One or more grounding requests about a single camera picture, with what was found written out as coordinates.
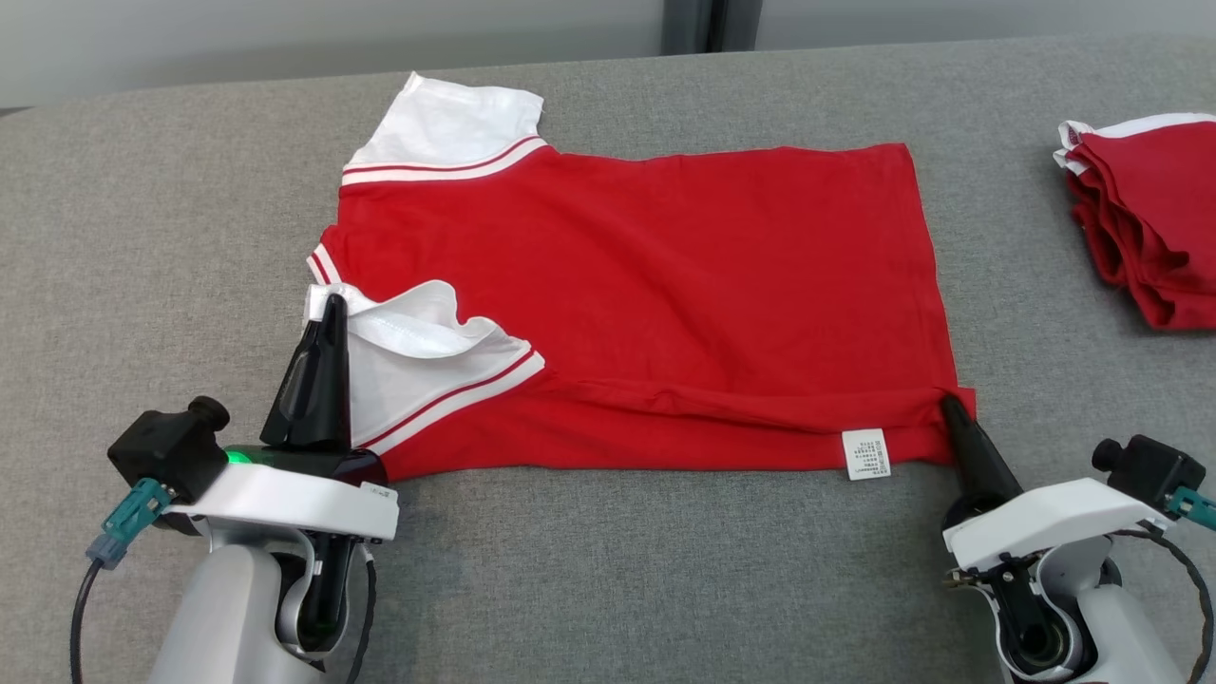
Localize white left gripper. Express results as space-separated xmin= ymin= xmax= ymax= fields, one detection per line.
xmin=163 ymin=294 xmax=400 ymax=544

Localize left camera cable teal plug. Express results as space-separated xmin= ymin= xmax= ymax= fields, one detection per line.
xmin=69 ymin=478 xmax=175 ymax=684

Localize red shorts with white trim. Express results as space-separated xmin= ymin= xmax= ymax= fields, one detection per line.
xmin=1053 ymin=112 xmax=1216 ymax=331

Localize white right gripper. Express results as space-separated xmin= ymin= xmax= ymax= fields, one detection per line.
xmin=939 ymin=394 xmax=1175 ymax=582

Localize red t-shirt with white sleeves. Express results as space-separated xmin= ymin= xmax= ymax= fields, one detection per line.
xmin=304 ymin=71 xmax=978 ymax=483

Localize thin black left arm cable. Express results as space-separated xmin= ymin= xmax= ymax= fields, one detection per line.
xmin=342 ymin=556 xmax=378 ymax=684

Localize right camera cable teal plug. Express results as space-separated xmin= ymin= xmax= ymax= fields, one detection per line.
xmin=1111 ymin=486 xmax=1216 ymax=684

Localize camera cable teal plug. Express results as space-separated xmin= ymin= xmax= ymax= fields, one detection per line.
xmin=69 ymin=478 xmax=175 ymax=684
xmin=1111 ymin=486 xmax=1216 ymax=684

